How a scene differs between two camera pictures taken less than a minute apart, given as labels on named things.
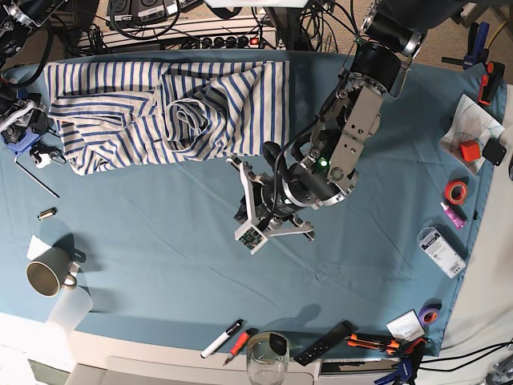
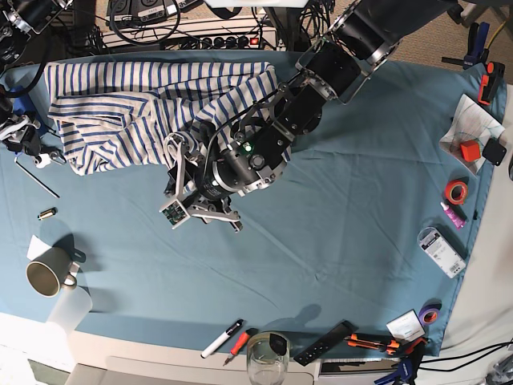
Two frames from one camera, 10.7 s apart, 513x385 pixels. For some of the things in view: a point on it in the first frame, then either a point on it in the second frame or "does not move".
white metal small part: [43, 154] does not move
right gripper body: [18, 116] to [21, 132]
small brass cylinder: [47, 213] does not move
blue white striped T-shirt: [111, 114] does not move
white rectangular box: [434, 243] does not move
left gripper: [270, 200] to [201, 189]
